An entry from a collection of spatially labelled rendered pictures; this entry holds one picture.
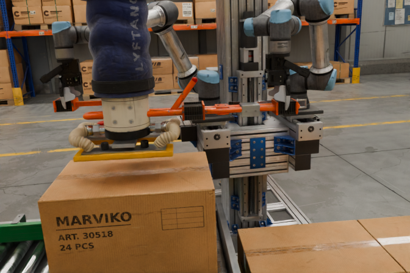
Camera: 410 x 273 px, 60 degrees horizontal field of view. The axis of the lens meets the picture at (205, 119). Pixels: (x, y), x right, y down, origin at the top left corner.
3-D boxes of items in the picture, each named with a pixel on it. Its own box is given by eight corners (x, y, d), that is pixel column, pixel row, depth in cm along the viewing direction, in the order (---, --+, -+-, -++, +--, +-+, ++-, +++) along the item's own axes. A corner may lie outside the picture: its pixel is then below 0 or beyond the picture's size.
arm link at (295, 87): (289, 88, 208) (290, 64, 205) (312, 89, 201) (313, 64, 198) (282, 91, 198) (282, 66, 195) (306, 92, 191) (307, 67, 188)
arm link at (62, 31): (75, 21, 149) (54, 21, 144) (78, 47, 152) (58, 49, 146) (68, 21, 155) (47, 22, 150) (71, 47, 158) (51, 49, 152)
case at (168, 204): (53, 301, 130) (36, 201, 120) (81, 239, 168) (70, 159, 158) (218, 287, 134) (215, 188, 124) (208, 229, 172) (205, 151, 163)
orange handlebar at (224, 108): (51, 124, 130) (50, 114, 129) (75, 107, 159) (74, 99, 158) (302, 111, 135) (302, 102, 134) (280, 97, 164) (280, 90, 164)
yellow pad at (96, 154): (72, 162, 122) (71, 148, 121) (80, 153, 132) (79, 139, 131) (172, 156, 124) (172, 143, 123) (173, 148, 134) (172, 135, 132)
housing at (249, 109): (241, 117, 134) (241, 105, 133) (238, 113, 140) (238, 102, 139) (260, 116, 134) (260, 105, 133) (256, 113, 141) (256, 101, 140)
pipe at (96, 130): (73, 150, 123) (71, 134, 122) (91, 131, 147) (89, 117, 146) (172, 145, 125) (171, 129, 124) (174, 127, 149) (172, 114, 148)
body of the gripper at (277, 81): (264, 84, 139) (264, 52, 136) (285, 83, 140) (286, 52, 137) (268, 87, 132) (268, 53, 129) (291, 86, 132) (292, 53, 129)
